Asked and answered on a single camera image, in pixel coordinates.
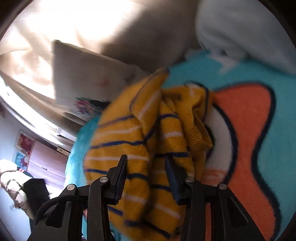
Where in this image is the yellow striped knit sweater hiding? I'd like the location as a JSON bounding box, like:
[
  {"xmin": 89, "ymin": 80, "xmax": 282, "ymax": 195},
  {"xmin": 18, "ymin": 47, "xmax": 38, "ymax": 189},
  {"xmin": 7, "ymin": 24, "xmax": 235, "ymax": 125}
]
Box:
[{"xmin": 83, "ymin": 69, "xmax": 214, "ymax": 240}]

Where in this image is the beige and black clothes pile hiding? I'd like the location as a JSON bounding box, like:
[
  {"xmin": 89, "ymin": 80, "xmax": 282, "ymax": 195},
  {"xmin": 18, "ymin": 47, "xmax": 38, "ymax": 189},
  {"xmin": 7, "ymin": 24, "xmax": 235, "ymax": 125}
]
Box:
[{"xmin": 1, "ymin": 159, "xmax": 50, "ymax": 220}]

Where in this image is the pink wooden dresser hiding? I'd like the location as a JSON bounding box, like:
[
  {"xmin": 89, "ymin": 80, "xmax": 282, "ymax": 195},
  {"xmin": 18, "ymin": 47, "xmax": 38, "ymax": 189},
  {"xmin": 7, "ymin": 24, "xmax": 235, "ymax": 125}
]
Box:
[{"xmin": 27, "ymin": 141, "xmax": 68, "ymax": 189}]

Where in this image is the teal cartoon fleece blanket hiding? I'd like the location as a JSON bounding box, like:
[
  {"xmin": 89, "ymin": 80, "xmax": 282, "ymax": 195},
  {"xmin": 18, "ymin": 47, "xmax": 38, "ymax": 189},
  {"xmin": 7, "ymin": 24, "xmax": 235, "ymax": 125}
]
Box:
[{"xmin": 64, "ymin": 49, "xmax": 296, "ymax": 241}]

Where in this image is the white floral butterfly pillow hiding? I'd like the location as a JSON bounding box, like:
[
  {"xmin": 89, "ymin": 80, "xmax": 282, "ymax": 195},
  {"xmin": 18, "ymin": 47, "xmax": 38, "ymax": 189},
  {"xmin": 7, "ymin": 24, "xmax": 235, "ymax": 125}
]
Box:
[{"xmin": 52, "ymin": 40, "xmax": 148, "ymax": 121}]

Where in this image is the beige window curtain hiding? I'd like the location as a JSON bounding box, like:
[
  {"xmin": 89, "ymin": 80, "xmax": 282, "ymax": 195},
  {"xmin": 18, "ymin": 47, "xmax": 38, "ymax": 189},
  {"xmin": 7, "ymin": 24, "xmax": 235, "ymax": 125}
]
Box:
[{"xmin": 0, "ymin": 0, "xmax": 144, "ymax": 135}]

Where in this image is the grey fluffy cushion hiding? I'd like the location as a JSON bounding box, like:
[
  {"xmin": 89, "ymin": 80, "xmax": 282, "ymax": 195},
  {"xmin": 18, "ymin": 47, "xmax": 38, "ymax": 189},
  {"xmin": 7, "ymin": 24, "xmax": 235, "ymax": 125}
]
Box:
[{"xmin": 99, "ymin": 0, "xmax": 202, "ymax": 75}]

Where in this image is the colourful wall poster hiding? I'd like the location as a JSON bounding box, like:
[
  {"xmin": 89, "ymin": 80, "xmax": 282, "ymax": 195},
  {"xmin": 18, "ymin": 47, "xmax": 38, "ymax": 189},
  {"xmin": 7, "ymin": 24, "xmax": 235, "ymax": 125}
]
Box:
[{"xmin": 12, "ymin": 130, "xmax": 36, "ymax": 171}]

